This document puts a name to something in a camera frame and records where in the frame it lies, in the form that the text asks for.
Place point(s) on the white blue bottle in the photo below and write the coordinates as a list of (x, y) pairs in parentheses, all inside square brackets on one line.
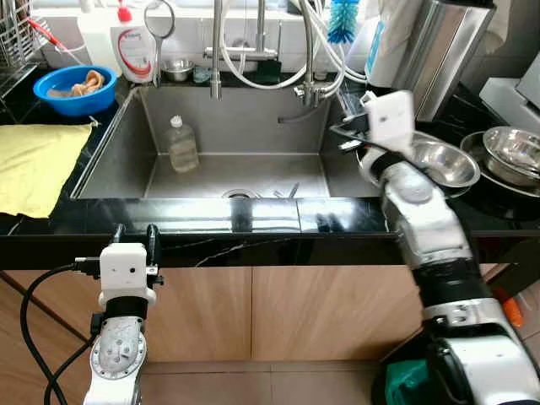
[(374, 51)]

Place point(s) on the orange plastic item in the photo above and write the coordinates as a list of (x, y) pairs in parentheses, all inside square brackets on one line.
[(509, 308)]

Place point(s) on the stainless steel utensil holder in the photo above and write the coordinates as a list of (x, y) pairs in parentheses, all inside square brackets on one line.
[(434, 51)]

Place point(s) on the white appliance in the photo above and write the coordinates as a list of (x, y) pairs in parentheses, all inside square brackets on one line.
[(515, 93)]

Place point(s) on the clear plastic bottle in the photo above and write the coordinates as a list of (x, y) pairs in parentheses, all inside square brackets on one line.
[(183, 145)]

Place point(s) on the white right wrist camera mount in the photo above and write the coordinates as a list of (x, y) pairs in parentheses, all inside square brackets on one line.
[(390, 118)]

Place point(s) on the large steel bowl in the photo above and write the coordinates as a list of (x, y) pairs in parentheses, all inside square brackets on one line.
[(510, 148)]

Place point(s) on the brown wooden cabinet door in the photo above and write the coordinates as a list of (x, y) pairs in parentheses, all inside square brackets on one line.
[(337, 312), (202, 312)]

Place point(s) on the steel plate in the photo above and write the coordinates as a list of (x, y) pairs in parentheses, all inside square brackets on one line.
[(474, 164), (367, 169)]

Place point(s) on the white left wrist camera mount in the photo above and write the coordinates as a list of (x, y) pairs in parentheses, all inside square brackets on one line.
[(126, 266)]

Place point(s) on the white washing machine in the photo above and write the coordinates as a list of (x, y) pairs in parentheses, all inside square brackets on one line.
[(530, 346)]

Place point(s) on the white spray bottle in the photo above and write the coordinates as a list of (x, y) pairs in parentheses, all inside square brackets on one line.
[(94, 34)]

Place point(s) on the stainless steel kitchen sink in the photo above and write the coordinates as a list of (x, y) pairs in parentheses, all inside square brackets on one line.
[(245, 126)]

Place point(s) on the white red dish soap bottle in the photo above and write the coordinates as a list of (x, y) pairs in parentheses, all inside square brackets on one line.
[(135, 46)]

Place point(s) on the dark green sponge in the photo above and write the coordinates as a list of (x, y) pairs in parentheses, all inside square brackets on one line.
[(270, 72)]

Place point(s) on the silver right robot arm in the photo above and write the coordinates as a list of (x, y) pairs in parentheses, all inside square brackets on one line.
[(430, 228)]

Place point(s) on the small steel bowl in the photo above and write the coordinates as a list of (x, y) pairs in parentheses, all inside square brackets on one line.
[(177, 69)]

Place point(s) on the blue plastic bowl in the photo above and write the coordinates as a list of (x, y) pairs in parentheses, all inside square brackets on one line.
[(76, 103)]

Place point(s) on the beige washing cloth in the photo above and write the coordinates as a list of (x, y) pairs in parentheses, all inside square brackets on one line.
[(89, 83)]

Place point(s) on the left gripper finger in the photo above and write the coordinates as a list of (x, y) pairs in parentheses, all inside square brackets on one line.
[(118, 234), (153, 246)]

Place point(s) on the chrome kitchen faucet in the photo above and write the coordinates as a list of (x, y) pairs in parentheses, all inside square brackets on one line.
[(217, 42)]

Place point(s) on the round metal strainer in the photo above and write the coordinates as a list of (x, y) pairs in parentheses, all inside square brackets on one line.
[(158, 59)]

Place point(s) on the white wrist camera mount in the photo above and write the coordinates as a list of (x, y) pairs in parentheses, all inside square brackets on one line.
[(390, 118), (126, 266)]

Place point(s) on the blue bottle brush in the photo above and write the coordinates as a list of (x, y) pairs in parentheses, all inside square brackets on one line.
[(342, 21)]

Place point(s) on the yellow cloth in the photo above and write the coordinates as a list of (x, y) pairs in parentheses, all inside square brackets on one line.
[(38, 169)]

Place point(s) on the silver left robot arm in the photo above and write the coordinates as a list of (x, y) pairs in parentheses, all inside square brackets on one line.
[(114, 363)]

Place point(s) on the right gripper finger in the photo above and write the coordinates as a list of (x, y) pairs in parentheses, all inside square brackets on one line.
[(354, 147), (350, 130)]

